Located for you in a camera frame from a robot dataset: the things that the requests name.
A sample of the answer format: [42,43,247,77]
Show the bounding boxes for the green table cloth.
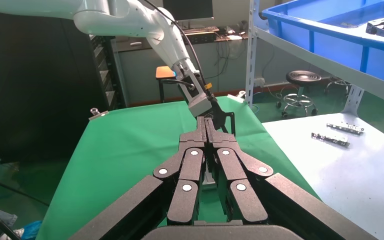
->
[34,95,322,240]

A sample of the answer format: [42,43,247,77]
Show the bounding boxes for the chrome base stool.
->
[323,76,352,98]

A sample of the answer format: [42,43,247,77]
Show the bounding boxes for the tall black equipment cabinet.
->
[0,8,127,165]

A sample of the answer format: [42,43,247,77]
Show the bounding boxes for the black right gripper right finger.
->
[205,117,377,240]

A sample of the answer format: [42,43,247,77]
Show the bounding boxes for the hanging black cable bundle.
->
[211,39,234,82]

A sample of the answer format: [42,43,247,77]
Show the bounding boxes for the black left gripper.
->
[207,95,237,135]

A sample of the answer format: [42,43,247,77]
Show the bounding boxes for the small notched metal strip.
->
[311,131,351,147]
[326,121,365,136]

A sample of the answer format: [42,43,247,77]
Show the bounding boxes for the black computer keyboard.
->
[182,26,220,34]

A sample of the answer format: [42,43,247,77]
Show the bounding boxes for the orange top square stool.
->
[155,65,180,104]

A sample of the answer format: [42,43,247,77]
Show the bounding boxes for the black seat chrome stool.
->
[276,70,323,119]

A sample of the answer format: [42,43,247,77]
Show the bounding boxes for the black computer monitor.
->
[162,0,214,22]

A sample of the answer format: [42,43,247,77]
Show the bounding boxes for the silver binder clip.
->
[88,107,109,121]
[227,90,247,104]

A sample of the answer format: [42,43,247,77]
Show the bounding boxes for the blue plastic bin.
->
[261,0,384,89]

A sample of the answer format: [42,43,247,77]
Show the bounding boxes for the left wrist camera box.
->
[178,69,213,118]

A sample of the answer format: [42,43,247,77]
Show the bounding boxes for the white metal shelf rack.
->
[244,0,384,117]

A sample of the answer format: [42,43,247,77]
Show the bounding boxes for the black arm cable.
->
[140,0,210,91]

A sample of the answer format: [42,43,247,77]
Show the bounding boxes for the black floor cable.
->
[0,170,52,208]

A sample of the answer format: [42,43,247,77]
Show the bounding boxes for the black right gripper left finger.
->
[68,116,207,240]

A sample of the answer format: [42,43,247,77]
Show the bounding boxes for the black rack equipment box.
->
[186,32,218,45]

